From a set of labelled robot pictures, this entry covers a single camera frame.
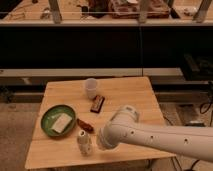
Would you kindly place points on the small clear plastic bottle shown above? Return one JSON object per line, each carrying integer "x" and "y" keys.
{"x": 84, "y": 143}

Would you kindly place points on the white plastic cup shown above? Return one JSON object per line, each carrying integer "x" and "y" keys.
{"x": 91, "y": 87}

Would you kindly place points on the brown tray on shelf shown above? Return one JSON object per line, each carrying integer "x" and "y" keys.
{"x": 132, "y": 9}

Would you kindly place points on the green round plate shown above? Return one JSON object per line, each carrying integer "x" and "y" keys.
{"x": 52, "y": 114}

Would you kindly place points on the wooden folding table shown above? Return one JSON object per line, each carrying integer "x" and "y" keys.
{"x": 45, "y": 152}

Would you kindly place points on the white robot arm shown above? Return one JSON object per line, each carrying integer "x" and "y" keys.
{"x": 124, "y": 127}

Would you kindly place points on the white sponge block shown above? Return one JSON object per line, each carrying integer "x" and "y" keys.
{"x": 61, "y": 123}

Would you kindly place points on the dark chocolate bar wrapper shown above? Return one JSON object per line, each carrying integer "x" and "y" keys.
{"x": 97, "y": 104}

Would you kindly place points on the brown sausage-shaped item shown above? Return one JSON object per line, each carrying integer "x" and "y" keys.
{"x": 85, "y": 126}

